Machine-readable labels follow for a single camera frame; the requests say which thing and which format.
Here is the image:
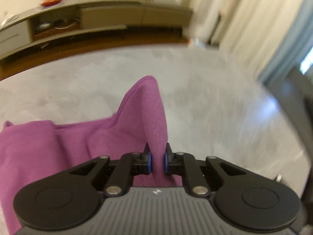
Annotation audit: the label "light blue curtain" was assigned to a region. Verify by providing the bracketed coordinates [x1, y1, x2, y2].
[257, 0, 313, 84]

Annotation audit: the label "grey TV cabinet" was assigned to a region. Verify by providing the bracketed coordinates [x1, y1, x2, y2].
[0, 0, 193, 61]

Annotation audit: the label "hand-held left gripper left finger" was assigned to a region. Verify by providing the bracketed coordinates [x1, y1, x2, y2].
[69, 143, 153, 197]

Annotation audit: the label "purple pants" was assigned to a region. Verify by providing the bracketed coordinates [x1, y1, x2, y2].
[0, 75, 184, 235]

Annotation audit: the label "cream curtain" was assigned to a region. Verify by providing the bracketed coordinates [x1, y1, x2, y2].
[210, 0, 300, 77]

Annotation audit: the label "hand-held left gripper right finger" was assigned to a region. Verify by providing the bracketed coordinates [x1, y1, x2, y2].
[164, 143, 247, 197]

